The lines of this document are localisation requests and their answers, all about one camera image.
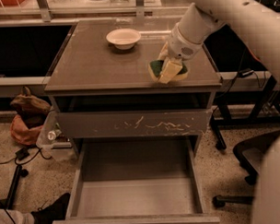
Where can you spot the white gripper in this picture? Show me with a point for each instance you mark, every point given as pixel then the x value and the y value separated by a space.
pixel 181 47

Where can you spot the green and yellow sponge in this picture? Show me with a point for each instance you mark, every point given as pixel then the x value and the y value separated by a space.
pixel 154 68

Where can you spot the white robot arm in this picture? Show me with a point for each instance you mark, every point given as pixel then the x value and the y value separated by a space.
pixel 259 29

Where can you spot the closed scratched grey drawer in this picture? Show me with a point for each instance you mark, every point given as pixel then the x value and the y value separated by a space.
pixel 133 124

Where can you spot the grey drawer cabinet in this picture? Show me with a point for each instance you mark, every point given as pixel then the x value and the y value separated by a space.
pixel 94 76

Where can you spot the open grey lower drawer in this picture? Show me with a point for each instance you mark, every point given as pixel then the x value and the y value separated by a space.
pixel 138 181

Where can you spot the white bowl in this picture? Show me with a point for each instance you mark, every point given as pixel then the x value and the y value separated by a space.
pixel 123 39

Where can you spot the black power adapter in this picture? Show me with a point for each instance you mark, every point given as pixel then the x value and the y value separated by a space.
pixel 245 73

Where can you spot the black office chair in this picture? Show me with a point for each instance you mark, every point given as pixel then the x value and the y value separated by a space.
pixel 250 154

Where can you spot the brown cloth bag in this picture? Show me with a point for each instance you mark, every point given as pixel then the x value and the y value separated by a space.
pixel 31 109

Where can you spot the orange cloth bag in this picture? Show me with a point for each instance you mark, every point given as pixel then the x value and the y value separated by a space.
pixel 22 134

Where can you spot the black stand leg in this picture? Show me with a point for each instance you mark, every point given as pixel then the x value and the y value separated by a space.
pixel 18 173

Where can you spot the black shoe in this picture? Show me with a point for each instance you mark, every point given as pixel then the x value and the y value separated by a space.
pixel 54 212

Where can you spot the white trouser leg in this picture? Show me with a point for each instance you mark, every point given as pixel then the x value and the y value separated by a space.
pixel 13 220

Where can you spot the black table frame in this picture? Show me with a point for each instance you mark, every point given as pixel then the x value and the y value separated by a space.
pixel 266 110

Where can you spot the black floor adapter with cable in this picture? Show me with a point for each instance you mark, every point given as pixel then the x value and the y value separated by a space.
pixel 23 156

